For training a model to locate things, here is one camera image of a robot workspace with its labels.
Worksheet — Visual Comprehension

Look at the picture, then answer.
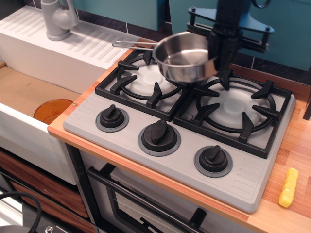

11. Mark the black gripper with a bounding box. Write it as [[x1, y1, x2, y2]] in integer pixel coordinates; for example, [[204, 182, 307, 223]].
[[187, 6, 275, 72]]

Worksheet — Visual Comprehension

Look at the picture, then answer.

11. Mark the stainless steel pan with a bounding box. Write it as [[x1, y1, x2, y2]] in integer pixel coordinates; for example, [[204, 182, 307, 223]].
[[112, 32, 219, 83]]

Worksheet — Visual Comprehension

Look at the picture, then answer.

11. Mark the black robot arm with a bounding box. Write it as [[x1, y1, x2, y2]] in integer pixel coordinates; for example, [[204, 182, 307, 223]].
[[187, 0, 275, 72]]

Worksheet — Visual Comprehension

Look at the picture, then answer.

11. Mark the grey toy stove top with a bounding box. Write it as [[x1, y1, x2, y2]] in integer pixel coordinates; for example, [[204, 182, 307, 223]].
[[63, 50, 296, 213]]

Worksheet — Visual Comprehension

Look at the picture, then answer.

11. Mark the black middle stove knob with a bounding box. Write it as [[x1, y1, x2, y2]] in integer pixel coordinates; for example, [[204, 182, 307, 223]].
[[138, 120, 181, 157]]

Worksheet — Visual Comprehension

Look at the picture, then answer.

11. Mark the black stove knob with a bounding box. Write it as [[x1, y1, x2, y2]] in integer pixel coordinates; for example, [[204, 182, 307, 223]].
[[138, 120, 181, 157], [194, 145, 233, 178], [95, 104, 129, 133]]

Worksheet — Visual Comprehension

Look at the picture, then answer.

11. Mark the black right stove knob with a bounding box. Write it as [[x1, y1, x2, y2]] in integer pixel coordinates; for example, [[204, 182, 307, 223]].
[[194, 145, 233, 178]]

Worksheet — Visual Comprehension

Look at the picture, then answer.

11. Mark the black left stove knob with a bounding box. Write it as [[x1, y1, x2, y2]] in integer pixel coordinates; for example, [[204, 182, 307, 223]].
[[95, 104, 129, 133]]

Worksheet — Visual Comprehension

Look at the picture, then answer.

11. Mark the yellow toy fry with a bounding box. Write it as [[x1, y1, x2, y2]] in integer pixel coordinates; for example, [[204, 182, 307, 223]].
[[278, 167, 299, 208]]

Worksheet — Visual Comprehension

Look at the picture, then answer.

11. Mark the black right burner grate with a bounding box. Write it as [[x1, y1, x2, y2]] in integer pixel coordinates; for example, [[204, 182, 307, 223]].
[[173, 75, 294, 159]]

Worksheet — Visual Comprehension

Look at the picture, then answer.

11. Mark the black burner grate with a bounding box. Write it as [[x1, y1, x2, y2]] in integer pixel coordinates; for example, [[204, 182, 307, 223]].
[[95, 48, 195, 121], [173, 75, 294, 159]]

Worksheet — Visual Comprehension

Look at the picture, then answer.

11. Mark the black left burner grate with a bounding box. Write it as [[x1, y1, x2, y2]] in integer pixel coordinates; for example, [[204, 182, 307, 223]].
[[95, 48, 195, 121]]

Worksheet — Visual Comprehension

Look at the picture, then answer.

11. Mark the grey toy faucet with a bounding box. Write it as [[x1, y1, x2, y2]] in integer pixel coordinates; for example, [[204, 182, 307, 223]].
[[41, 0, 78, 41]]

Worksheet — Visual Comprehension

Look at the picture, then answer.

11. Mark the orange plastic plate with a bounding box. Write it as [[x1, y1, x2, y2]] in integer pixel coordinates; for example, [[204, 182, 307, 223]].
[[34, 99, 73, 125]]

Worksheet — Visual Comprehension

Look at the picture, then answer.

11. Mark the toy oven door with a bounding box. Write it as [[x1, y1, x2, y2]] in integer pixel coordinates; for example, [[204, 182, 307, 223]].
[[87, 164, 249, 233]]

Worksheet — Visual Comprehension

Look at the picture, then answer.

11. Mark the white toy sink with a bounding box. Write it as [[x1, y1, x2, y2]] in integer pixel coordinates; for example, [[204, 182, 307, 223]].
[[0, 6, 138, 185]]

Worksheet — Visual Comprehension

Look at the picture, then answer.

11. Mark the wood grain drawer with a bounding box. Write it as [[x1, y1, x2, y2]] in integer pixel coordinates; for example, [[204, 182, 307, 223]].
[[0, 148, 95, 233]]

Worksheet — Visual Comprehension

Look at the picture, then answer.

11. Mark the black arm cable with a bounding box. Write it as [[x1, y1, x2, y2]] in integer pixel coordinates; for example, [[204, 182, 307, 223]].
[[251, 0, 272, 8]]

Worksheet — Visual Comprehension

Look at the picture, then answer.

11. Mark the black braided cable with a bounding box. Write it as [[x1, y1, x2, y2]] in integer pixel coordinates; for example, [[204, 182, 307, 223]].
[[0, 191, 42, 233]]

